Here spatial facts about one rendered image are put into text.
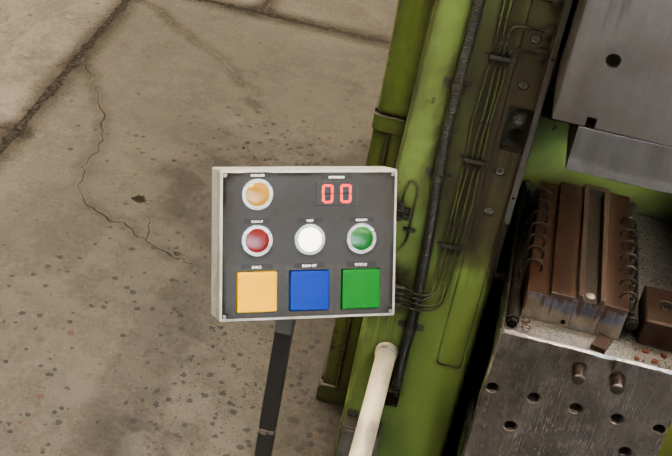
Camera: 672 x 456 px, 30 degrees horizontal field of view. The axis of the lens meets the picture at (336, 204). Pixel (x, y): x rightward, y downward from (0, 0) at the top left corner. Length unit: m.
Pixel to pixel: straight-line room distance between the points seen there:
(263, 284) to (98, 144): 2.28
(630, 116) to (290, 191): 0.63
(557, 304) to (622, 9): 0.64
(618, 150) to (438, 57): 0.39
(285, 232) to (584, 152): 0.57
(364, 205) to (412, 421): 0.77
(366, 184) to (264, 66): 2.82
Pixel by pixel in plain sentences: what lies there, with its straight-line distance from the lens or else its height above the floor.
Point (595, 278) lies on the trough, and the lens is 2.60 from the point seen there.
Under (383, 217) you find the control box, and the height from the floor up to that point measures 1.12.
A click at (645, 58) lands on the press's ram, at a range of 2.25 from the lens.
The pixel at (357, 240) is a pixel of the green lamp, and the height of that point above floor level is 1.09.
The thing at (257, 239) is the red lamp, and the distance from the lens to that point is 2.30.
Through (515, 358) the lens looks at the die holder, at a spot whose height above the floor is 0.85.
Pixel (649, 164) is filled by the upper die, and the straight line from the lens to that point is 2.35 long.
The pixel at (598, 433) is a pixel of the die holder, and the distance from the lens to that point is 2.66.
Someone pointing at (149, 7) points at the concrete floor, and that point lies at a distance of 5.48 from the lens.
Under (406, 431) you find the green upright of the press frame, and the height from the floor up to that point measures 0.40.
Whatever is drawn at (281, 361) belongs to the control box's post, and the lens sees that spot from 2.60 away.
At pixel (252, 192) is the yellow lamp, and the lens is 2.29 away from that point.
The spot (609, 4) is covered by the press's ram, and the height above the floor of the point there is 1.61.
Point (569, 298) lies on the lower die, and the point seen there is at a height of 0.99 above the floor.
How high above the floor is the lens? 2.46
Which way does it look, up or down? 34 degrees down
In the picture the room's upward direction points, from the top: 11 degrees clockwise
